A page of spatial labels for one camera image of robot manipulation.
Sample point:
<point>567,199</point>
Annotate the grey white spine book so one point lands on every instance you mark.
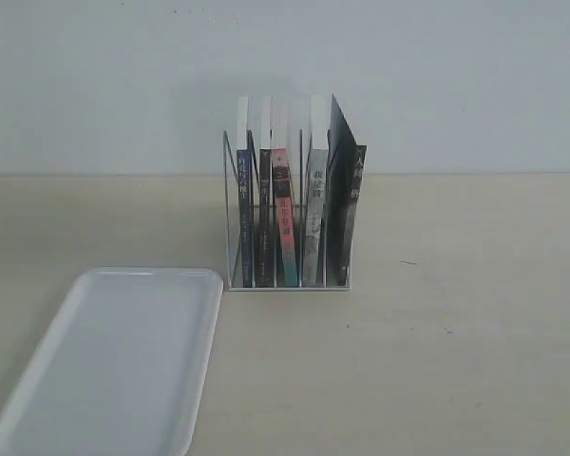
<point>316,169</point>

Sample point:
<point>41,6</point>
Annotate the blue book with orange moon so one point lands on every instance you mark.
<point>244,192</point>

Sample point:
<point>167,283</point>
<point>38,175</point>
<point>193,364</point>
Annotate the black cover book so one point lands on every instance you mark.
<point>346,168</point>

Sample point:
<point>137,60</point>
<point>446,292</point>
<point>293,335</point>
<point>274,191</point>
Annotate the dark brown spine book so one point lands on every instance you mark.
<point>265,262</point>

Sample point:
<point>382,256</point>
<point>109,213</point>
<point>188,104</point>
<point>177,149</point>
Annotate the pink and teal spine book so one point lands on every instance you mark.
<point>282,189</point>

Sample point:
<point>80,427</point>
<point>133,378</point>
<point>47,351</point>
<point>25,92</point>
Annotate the white plastic tray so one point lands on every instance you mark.
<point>121,368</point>

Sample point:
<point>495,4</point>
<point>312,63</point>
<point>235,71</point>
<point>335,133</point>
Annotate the white wire book rack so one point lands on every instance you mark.
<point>324,280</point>

